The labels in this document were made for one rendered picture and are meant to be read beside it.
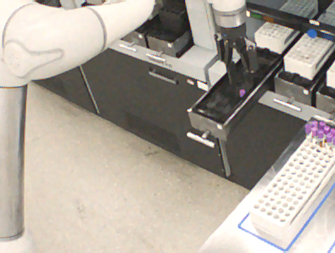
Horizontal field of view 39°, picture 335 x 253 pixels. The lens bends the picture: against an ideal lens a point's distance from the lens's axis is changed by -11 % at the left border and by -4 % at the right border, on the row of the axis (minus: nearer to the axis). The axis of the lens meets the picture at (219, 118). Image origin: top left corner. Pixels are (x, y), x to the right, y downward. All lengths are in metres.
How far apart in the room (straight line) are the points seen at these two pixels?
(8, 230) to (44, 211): 1.38
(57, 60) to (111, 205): 1.60
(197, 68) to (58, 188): 1.14
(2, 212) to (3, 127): 0.21
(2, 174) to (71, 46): 0.36
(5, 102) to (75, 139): 1.78
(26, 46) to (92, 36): 0.13
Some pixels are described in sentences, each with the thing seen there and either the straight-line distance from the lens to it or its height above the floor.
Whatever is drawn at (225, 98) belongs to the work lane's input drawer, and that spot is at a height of 0.80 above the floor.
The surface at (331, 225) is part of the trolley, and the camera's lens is 1.20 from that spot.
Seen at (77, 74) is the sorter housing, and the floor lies 0.38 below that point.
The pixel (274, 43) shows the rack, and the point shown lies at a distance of 1.65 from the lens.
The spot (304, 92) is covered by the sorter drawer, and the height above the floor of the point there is 0.79.
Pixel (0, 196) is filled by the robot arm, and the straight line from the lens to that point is 1.13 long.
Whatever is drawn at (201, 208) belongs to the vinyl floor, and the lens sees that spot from 2.28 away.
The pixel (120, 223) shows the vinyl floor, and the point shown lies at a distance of 2.33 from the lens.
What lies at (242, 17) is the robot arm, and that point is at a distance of 1.33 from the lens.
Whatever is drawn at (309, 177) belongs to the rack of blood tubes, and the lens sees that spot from 1.21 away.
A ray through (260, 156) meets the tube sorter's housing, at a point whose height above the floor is 0.37.
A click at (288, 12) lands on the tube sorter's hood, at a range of 1.50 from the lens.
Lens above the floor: 1.84
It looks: 44 degrees down
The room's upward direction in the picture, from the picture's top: 11 degrees counter-clockwise
